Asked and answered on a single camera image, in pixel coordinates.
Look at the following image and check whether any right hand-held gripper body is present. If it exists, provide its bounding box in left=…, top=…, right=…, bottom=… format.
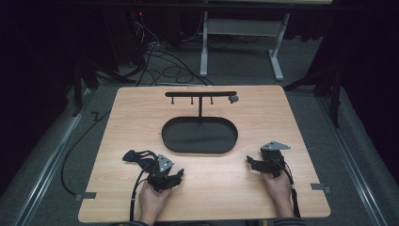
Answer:
left=259, top=140, right=292, bottom=179

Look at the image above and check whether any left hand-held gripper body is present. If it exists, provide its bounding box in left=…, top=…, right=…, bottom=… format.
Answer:
left=146, top=153, right=175, bottom=193

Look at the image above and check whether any person's left hand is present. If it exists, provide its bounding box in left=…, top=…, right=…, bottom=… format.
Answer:
left=137, top=181, right=173, bottom=221

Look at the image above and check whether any person's right hand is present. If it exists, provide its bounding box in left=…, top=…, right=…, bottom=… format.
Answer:
left=262, top=169, right=295, bottom=211

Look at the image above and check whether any black hook rack with tray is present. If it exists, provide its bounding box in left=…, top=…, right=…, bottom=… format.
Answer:
left=161, top=90, right=239, bottom=155

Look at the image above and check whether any grey tape piece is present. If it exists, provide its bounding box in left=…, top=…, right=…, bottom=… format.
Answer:
left=310, top=183, right=332, bottom=194
left=74, top=191, right=98, bottom=202

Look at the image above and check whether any dark metal stand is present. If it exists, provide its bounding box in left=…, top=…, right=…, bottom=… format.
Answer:
left=71, top=58, right=136, bottom=118
left=283, top=62, right=343, bottom=128

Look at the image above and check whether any dark cloth with straps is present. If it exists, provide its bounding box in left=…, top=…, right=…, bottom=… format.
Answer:
left=121, top=149, right=160, bottom=172

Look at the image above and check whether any left hand-held gripper cable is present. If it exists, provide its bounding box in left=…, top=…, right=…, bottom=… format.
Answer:
left=129, top=168, right=152, bottom=222

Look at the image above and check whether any hand-held gripper cable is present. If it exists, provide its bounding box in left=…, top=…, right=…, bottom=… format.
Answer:
left=270, top=158, right=301, bottom=219
left=129, top=168, right=152, bottom=222

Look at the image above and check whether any right hand-held gripper cable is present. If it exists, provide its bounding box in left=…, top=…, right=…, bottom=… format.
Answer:
left=270, top=158, right=301, bottom=219

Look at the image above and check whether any metal floor rail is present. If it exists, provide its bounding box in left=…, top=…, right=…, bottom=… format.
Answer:
left=315, top=95, right=391, bottom=226
left=12, top=89, right=95, bottom=226

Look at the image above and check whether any tangle of black cables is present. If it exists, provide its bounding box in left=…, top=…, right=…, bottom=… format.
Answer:
left=127, top=12, right=215, bottom=88

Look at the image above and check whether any black floor cable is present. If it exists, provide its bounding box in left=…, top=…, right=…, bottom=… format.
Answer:
left=59, top=109, right=113, bottom=197

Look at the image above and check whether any white metal table frame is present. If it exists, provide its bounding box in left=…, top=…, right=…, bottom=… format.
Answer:
left=199, top=10, right=292, bottom=82

